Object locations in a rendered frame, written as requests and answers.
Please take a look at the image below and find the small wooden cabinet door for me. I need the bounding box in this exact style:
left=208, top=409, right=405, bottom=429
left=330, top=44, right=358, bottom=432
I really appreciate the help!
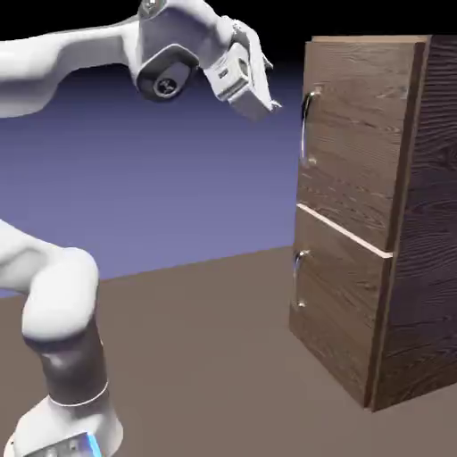
left=287, top=204, right=395, bottom=409

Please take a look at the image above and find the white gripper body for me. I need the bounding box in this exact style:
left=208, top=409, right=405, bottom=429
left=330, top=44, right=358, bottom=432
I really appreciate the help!
left=227, top=20, right=275, bottom=122

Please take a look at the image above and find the brown wooden cabinet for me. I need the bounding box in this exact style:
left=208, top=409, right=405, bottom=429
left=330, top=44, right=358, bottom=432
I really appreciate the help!
left=287, top=34, right=457, bottom=414

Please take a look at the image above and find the long curved metal handle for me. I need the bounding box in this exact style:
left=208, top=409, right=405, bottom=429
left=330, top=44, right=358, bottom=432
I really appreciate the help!
left=300, top=87, right=323, bottom=169

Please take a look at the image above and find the large wooden cabinet door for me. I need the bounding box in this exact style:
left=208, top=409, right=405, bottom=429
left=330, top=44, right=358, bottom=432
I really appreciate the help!
left=295, top=39, right=428, bottom=253

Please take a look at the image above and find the short curved metal handle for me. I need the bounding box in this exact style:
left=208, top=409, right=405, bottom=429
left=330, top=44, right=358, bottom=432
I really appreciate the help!
left=291, top=249, right=312, bottom=311

